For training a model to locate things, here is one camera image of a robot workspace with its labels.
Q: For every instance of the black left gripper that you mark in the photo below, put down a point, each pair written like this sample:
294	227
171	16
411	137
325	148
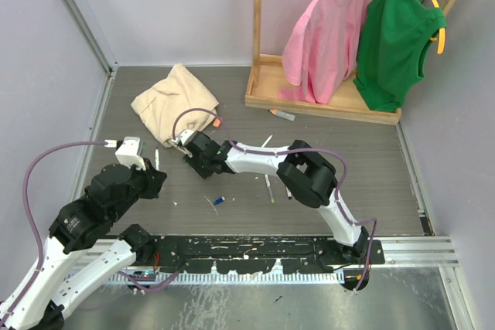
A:
155	179

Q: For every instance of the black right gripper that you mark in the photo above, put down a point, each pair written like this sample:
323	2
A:
191	161

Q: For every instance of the white marker dark green end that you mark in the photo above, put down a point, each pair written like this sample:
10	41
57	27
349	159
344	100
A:
157	159

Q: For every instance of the white marker blue end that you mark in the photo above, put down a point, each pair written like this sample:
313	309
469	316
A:
267	141

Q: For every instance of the white marker lime end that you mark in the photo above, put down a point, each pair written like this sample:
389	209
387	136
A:
270	192

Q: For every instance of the white marker black end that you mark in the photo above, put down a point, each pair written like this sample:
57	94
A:
289	194

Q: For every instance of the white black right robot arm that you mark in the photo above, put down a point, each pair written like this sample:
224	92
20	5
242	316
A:
309	177

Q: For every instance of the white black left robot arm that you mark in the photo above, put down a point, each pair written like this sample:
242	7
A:
49	294

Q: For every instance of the small blue pen cap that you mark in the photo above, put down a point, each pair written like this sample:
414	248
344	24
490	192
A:
218	201

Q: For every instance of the beige cloth bag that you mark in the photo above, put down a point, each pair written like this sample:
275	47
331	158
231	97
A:
178	102

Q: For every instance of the grey highlighter orange tip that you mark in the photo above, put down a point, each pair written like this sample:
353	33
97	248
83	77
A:
283	115

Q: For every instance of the wooden clothes rack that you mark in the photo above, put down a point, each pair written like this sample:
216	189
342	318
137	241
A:
267	77

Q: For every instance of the pink t-shirt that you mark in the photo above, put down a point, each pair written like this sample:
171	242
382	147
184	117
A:
322	50

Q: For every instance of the green tank top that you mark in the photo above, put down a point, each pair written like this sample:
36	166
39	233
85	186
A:
384	82

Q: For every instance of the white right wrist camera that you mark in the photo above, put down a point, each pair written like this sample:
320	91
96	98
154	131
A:
183	137

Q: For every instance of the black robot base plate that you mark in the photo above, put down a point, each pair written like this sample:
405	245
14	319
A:
241	254

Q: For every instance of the aluminium frame rail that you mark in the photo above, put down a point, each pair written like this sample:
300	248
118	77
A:
81	23

